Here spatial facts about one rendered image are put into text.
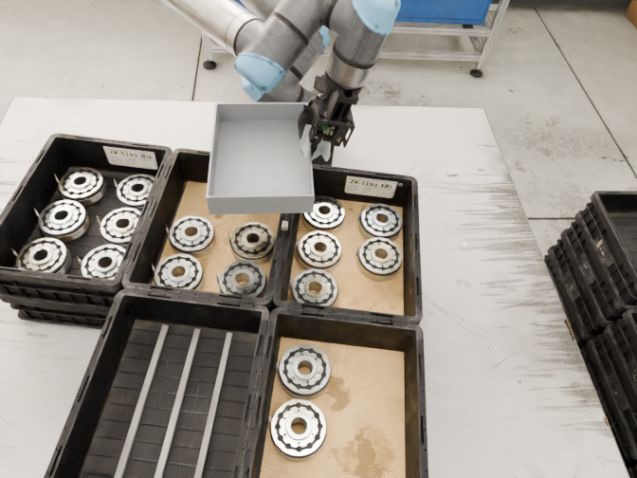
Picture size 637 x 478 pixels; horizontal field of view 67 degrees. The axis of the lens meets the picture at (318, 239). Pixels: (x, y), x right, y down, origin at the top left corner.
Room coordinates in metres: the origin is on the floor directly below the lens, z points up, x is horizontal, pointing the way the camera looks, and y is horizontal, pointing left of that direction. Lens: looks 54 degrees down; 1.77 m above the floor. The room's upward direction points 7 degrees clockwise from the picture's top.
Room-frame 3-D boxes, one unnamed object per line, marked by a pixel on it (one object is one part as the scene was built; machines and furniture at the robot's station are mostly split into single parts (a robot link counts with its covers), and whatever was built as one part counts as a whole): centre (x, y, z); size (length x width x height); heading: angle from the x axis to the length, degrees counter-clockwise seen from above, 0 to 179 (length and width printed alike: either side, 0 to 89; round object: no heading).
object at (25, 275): (0.65, 0.53, 0.92); 0.40 x 0.30 x 0.02; 0
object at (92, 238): (0.65, 0.53, 0.87); 0.40 x 0.30 x 0.11; 0
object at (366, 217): (0.76, -0.15, 0.86); 0.10 x 0.10 x 0.01
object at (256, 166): (0.72, 0.14, 1.07); 0.27 x 0.20 x 0.05; 9
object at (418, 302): (0.65, -0.07, 0.92); 0.40 x 0.30 x 0.02; 0
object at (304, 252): (0.65, -0.01, 0.86); 0.10 x 0.10 x 0.01
